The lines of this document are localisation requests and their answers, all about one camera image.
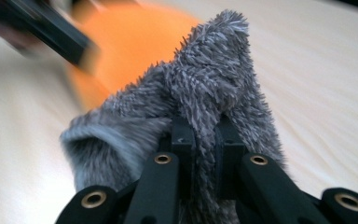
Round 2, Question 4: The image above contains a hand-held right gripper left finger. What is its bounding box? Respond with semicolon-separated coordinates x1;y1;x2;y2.
158;115;198;200

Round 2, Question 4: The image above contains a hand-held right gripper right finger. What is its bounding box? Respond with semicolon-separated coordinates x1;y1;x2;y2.
214;114;247;201

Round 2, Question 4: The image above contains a grey fluffy cloth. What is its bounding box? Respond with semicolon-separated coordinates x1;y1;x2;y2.
59;8;288;224

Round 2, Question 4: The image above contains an orange plush toy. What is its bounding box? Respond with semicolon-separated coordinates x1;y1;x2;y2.
67;2;203;111

